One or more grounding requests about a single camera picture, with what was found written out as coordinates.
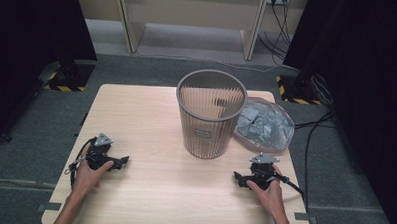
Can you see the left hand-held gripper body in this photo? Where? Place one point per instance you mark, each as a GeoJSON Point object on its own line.
{"type": "Point", "coordinates": [98, 153]}

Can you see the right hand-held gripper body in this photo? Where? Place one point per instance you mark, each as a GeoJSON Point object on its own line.
{"type": "Point", "coordinates": [261, 172]}

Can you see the beige slatted waste basket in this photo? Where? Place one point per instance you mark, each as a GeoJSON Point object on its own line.
{"type": "Point", "coordinates": [206, 125]}

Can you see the person's right hand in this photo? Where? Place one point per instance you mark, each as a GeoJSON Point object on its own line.
{"type": "Point", "coordinates": [272, 196]}

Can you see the person's left hand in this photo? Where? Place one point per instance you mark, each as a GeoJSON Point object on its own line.
{"type": "Point", "coordinates": [85, 178]}

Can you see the black stand base striped tape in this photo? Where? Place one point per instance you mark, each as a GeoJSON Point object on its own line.
{"type": "Point", "coordinates": [297, 93]}
{"type": "Point", "coordinates": [71, 74]}

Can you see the black curtain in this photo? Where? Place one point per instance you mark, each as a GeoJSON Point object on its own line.
{"type": "Point", "coordinates": [28, 52]}
{"type": "Point", "coordinates": [371, 81]}

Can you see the beige wooden desk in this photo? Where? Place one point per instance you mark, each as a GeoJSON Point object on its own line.
{"type": "Point", "coordinates": [190, 11]}

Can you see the gray table bracket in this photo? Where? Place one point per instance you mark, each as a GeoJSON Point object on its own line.
{"type": "Point", "coordinates": [49, 207]}
{"type": "Point", "coordinates": [304, 217]}

